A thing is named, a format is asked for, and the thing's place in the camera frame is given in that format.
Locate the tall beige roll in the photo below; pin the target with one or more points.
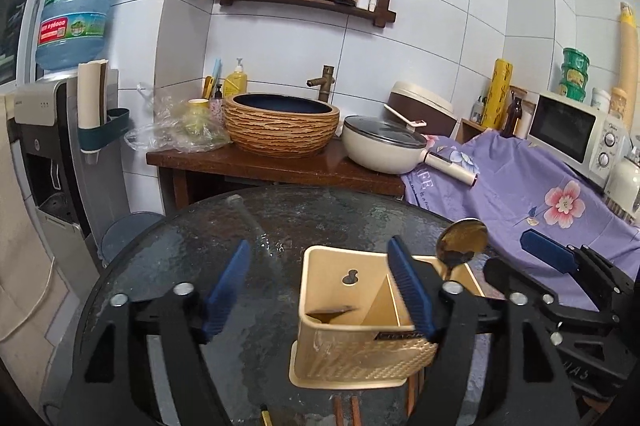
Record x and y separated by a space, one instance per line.
629 51

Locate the brass faucet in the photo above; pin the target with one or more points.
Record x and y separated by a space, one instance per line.
326 84

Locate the brown wooden chopstick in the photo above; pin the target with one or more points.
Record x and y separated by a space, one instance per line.
355 412
412 396
339 412

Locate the white rice paddle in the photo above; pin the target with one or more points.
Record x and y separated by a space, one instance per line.
405 116

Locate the yellow cup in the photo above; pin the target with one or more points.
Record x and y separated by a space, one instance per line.
197 114

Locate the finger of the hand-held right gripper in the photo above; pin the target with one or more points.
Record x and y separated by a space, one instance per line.
545 251
505 276

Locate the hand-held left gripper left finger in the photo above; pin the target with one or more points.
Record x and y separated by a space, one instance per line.
230 291

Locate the grey round bin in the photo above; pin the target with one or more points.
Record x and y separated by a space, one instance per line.
132 236

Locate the white microwave oven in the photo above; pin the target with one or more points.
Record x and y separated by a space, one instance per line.
565 126

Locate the woven pattern wash basin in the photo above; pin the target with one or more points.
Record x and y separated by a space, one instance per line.
280 131

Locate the clear plastic bag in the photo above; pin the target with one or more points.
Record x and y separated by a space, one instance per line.
160 126

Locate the small pink pump bottle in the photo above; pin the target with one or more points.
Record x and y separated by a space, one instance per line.
216 106

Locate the beige plastic utensil holder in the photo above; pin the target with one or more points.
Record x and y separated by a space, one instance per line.
350 356

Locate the yellow wrap roll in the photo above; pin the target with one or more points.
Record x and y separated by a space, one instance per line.
497 94

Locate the dark wooden counter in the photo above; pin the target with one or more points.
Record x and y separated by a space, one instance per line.
280 169

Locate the brown glass bottle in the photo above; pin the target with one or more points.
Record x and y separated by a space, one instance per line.
511 119

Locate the white jar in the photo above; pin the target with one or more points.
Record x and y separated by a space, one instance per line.
601 100

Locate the small wooden box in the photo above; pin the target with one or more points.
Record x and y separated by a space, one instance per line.
472 131

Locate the small clear bottle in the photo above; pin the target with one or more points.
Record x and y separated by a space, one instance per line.
477 111

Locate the blue toothbrush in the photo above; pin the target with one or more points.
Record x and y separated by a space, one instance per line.
216 74

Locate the purple floral cloth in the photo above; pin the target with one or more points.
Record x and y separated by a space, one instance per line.
500 186

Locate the brown and cream rice cooker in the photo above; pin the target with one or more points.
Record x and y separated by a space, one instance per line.
425 99

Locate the teal cup holder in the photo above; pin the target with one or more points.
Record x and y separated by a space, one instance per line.
107 131

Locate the orange-lid jar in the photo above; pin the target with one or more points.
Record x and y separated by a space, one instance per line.
618 104

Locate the stack of paper cups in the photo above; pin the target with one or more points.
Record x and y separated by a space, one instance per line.
91 91

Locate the white water dispenser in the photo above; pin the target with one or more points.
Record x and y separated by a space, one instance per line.
40 104

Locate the golden metal spoon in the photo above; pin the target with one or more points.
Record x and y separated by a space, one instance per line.
462 241

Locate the white small appliance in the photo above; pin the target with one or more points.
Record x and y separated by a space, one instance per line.
625 178

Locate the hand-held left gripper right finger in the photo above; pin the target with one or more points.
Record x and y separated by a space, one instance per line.
410 291

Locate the yellow soap pump bottle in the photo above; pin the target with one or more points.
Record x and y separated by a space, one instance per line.
235 84

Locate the cream cooking pot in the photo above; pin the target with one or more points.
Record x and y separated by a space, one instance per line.
375 154

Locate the glass pot lid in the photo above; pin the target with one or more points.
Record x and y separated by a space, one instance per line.
380 129

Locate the blue water jug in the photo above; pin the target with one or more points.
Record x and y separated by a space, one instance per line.
75 6

